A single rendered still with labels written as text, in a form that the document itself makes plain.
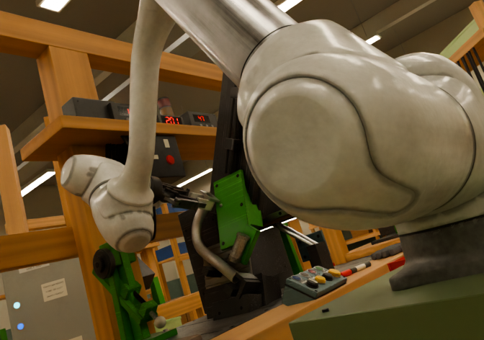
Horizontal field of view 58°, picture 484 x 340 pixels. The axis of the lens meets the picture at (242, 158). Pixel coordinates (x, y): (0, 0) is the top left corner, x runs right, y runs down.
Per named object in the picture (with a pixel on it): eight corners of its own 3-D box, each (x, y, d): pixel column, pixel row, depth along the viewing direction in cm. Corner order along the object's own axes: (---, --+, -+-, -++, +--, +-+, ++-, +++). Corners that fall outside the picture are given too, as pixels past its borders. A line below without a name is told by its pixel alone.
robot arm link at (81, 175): (107, 189, 115) (124, 220, 106) (49, 176, 104) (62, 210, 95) (126, 155, 112) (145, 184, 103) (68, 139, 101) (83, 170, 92)
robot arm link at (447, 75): (540, 197, 56) (475, 47, 61) (512, 209, 43) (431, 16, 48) (420, 227, 67) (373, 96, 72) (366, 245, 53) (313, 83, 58)
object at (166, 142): (187, 175, 148) (176, 135, 151) (148, 177, 135) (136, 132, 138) (164, 188, 155) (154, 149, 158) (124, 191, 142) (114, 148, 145)
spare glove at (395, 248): (389, 252, 155) (387, 245, 156) (417, 245, 149) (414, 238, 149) (364, 264, 140) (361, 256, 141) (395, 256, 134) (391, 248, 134)
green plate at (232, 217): (269, 242, 123) (258, 174, 132) (250, 239, 117) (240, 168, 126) (239, 252, 130) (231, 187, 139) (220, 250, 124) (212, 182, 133)
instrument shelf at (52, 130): (258, 138, 188) (256, 130, 189) (62, 127, 117) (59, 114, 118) (217, 160, 202) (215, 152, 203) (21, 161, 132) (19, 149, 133)
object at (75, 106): (119, 120, 140) (114, 101, 142) (77, 117, 128) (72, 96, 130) (107, 130, 144) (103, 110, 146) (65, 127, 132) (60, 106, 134)
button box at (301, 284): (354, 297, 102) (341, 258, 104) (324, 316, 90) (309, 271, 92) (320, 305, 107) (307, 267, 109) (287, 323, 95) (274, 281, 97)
